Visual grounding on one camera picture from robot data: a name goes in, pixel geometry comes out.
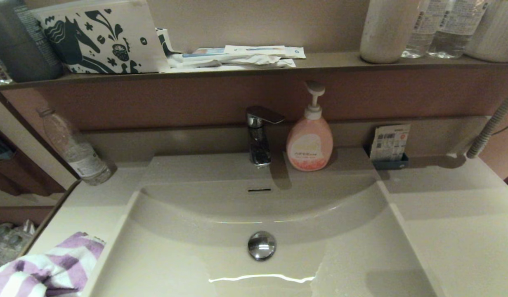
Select chrome faucet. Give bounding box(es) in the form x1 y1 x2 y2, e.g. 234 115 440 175
245 106 286 168

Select purple white striped towel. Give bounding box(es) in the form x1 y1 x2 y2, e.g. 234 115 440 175
0 232 106 297

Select white ceramic sink basin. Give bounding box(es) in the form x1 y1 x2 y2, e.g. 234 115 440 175
78 151 440 297

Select pink soap pump bottle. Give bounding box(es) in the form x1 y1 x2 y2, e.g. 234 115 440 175
286 80 334 172

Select crumpled white packet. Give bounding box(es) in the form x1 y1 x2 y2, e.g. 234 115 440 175
166 53 297 71

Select chrome drain stopper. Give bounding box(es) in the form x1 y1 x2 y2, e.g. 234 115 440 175
248 231 277 262

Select long white packet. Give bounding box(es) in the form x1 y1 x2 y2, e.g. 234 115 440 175
224 45 306 59

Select white packet with blue print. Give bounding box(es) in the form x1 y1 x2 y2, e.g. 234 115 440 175
182 47 238 58

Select small blue holder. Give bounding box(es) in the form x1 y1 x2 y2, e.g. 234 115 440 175
364 144 410 171

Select white barcode card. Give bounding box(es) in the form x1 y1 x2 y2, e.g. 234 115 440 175
369 124 411 162

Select green white patterned packet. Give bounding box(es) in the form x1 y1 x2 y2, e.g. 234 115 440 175
155 27 182 56

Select clear plastic bottle with label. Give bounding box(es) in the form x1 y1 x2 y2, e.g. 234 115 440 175
36 106 118 186

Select tall white bottle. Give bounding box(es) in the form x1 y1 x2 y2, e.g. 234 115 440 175
359 0 422 64

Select white horse print box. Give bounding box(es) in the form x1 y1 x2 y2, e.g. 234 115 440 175
30 0 170 75

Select clear water bottle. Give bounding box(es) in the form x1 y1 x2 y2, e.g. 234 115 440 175
401 0 444 59
427 0 491 59

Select brown wooden side shelf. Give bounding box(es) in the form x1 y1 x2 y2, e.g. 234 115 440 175
0 124 66 226

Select dark grey cylinder container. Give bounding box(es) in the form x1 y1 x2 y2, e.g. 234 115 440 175
0 0 65 83

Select clear plastic wrapped items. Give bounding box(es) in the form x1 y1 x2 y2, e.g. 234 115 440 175
0 219 36 273

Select wide white container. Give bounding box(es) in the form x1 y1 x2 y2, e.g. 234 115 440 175
463 0 508 64

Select brown wall shelf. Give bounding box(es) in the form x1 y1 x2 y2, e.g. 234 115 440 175
0 52 508 93

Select grey corrugated hose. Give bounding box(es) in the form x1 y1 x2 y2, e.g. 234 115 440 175
466 82 508 160

